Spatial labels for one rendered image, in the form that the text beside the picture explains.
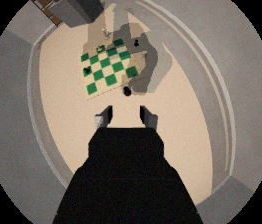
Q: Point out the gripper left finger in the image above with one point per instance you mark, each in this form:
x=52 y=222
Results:
x=103 y=119

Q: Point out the green and cream chessboard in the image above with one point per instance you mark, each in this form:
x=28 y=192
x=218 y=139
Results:
x=115 y=65

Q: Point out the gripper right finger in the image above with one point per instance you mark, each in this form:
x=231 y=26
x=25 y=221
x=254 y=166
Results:
x=147 y=118

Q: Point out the white chess king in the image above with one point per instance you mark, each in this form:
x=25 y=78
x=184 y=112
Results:
x=105 y=35

